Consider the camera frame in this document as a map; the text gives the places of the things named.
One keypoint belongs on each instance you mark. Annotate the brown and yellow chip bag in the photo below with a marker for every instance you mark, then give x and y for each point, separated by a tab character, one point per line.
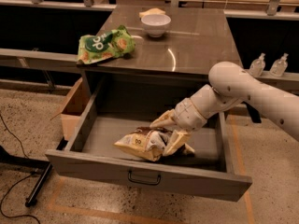
147	143

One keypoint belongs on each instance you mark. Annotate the black stand base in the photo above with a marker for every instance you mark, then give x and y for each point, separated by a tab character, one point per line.
43	168

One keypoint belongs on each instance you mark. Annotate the left clear sanitizer bottle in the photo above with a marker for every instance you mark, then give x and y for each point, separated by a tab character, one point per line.
257	66

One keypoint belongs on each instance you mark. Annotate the grey side shelf rail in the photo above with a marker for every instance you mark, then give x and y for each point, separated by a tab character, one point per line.
40	60

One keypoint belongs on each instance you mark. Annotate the green chip bag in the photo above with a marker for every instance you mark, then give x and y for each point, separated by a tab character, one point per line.
110	45

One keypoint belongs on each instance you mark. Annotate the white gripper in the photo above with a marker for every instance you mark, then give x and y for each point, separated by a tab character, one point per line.
188	115

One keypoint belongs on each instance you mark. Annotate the right clear sanitizer bottle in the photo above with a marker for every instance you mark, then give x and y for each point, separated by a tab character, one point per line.
279	66

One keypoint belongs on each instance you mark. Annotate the black drawer handle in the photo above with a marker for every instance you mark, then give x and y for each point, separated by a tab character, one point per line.
143	179

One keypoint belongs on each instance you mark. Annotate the grey open drawer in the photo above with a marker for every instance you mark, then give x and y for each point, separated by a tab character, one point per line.
90	154

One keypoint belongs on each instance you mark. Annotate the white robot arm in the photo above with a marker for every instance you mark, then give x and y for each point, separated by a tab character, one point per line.
229	85

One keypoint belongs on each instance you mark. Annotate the white ceramic bowl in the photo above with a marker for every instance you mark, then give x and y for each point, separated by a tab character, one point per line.
155	25

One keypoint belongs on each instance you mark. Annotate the clear sanitizer bottle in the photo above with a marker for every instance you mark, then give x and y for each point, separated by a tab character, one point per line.
257	66
279	66

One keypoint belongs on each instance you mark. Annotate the grey counter cabinet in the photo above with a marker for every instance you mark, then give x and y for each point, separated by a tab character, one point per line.
161	71

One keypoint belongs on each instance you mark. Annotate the cardboard box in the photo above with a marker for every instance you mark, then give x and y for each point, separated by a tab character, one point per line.
72	107

